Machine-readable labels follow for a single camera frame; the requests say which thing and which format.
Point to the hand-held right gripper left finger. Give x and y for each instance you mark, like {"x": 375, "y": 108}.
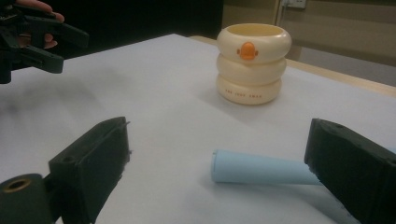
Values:
{"x": 90, "y": 155}

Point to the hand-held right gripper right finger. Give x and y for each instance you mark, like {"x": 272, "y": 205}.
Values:
{"x": 355, "y": 168}

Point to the light blue hairbrush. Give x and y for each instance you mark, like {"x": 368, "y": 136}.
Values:
{"x": 255, "y": 168}

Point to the cream ringed cup orange duck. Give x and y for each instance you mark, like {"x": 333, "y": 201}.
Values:
{"x": 252, "y": 74}

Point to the black curtain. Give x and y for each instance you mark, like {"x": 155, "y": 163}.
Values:
{"x": 140, "y": 18}

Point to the white power socket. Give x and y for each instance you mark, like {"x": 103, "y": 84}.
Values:
{"x": 294, "y": 3}

